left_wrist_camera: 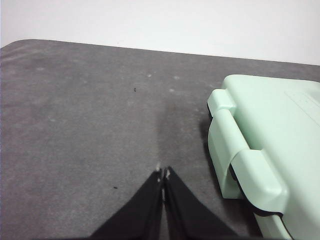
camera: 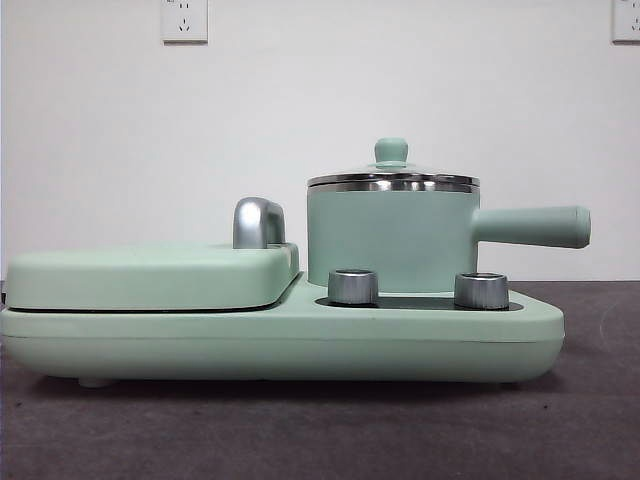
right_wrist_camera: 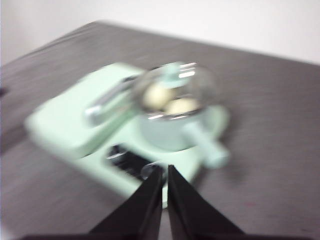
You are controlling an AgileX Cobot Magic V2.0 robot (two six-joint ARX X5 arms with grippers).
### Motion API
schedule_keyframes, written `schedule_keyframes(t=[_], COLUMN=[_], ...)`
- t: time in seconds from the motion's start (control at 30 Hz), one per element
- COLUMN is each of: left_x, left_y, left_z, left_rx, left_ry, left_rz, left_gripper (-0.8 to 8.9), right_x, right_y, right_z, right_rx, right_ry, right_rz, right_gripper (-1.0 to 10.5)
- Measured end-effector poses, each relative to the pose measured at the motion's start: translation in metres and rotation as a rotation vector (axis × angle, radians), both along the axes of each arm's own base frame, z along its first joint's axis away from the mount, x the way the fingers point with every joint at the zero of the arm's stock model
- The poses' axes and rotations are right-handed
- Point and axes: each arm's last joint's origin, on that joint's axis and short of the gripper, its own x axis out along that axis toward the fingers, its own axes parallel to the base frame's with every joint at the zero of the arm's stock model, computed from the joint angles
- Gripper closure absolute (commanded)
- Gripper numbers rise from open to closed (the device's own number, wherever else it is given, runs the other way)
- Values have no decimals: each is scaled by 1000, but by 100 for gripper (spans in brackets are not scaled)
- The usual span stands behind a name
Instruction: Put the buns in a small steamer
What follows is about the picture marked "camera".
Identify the glass pot lid green knob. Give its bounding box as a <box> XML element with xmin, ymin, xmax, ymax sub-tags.
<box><xmin>305</xmin><ymin>137</ymin><xmax>482</xmax><ymax>194</ymax></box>

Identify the silver control knob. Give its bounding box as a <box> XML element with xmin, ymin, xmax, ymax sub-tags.
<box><xmin>327</xmin><ymin>268</ymin><xmax>380</xmax><ymax>306</ymax></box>
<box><xmin>453</xmin><ymin>271</ymin><xmax>511</xmax><ymax>309</ymax></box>

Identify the mint green breakfast machine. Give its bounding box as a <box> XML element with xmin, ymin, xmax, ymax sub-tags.
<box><xmin>0</xmin><ymin>195</ymin><xmax>567</xmax><ymax>389</ymax></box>

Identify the mint green pot with handle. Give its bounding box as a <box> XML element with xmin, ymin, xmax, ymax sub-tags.
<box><xmin>305</xmin><ymin>184</ymin><xmax>593</xmax><ymax>296</ymax></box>

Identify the chrome grill lid handle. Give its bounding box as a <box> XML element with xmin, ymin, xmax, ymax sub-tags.
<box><xmin>232</xmin><ymin>195</ymin><xmax>287</xmax><ymax>250</ymax></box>

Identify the white wall power outlet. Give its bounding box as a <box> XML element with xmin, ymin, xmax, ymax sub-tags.
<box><xmin>610</xmin><ymin>0</ymin><xmax>640</xmax><ymax>45</ymax></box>
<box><xmin>160</xmin><ymin>0</ymin><xmax>209</xmax><ymax>45</ymax></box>

